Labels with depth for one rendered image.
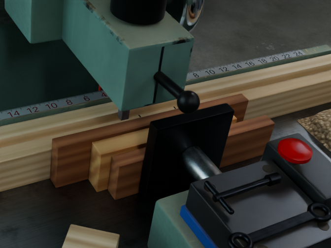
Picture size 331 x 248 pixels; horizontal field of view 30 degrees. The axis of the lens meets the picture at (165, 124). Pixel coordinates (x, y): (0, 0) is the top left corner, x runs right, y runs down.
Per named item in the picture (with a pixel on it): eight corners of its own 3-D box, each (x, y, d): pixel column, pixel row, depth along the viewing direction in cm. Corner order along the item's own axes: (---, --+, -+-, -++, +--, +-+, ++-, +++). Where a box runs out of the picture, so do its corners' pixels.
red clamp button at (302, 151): (291, 170, 52) (294, 161, 51) (269, 148, 54) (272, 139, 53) (317, 161, 53) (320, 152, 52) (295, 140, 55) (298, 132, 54)
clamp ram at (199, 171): (175, 241, 58) (192, 171, 53) (137, 190, 63) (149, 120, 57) (250, 214, 62) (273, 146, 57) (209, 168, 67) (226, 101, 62)
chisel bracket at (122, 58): (118, 126, 58) (129, 48, 53) (58, 50, 67) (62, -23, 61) (184, 110, 61) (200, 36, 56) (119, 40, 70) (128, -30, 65)
